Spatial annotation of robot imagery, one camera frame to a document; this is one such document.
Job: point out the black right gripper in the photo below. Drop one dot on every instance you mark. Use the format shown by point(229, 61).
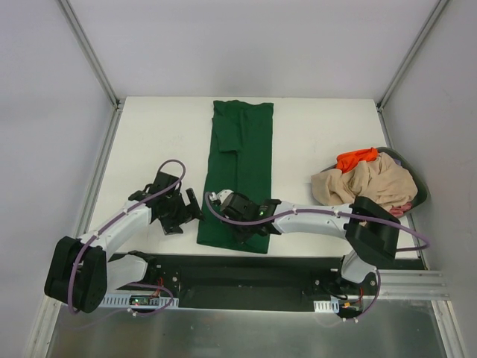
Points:
point(231, 210)

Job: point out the aluminium frame post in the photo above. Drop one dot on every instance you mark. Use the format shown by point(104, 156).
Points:
point(88, 51)
point(422, 35)

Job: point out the beige t shirt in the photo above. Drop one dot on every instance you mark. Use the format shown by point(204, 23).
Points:
point(382, 181)

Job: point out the right aluminium frame post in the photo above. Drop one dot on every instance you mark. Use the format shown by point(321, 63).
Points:
point(422, 35)

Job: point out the grey laundry basket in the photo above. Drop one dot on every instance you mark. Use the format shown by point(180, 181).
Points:
point(399, 162)

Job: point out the white cable duct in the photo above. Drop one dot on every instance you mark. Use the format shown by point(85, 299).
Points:
point(144, 302)
point(331, 306)

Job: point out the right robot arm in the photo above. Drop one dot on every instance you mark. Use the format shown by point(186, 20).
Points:
point(370, 230)

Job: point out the green t shirt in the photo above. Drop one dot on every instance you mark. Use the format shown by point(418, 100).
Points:
point(240, 159)

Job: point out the left aluminium frame post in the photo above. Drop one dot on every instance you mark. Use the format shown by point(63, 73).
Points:
point(88, 51)

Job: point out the front aluminium rail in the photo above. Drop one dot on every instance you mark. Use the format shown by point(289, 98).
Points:
point(404, 278)

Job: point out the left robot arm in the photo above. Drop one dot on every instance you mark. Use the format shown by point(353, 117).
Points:
point(83, 270)

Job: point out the orange t shirt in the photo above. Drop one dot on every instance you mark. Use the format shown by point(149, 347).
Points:
point(349, 160)

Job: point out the pink t shirt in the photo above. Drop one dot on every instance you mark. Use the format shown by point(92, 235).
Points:
point(400, 211)

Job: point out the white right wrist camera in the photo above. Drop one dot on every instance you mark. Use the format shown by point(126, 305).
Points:
point(218, 198)

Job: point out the left aluminium side rail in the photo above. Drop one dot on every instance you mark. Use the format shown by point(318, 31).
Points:
point(94, 185)

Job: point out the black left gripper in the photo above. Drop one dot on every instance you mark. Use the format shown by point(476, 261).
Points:
point(182, 213)

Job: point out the left white cable duct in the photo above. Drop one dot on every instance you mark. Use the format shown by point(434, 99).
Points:
point(144, 302)

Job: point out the right white cable duct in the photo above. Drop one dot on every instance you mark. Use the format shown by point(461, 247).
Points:
point(331, 306)

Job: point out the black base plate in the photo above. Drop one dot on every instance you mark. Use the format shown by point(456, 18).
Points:
point(289, 284)

